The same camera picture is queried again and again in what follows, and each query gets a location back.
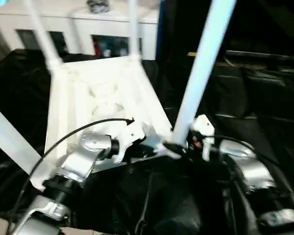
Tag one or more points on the white sideboard cabinet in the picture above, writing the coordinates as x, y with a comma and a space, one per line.
83, 24

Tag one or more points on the grey crumpled object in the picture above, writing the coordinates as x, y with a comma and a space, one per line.
98, 6

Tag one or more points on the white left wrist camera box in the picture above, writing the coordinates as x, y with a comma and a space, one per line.
130, 137

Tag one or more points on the red bottle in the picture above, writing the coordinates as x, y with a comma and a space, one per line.
97, 49

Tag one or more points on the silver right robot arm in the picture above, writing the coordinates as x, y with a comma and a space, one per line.
250, 171

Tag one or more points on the black low shelf board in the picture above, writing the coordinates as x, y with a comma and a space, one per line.
264, 55

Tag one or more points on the small yellow label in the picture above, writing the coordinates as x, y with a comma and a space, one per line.
191, 54

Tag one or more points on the white plastic table top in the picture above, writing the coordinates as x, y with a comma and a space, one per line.
103, 93

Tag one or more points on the black plastic mat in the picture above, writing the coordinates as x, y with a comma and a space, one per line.
255, 112

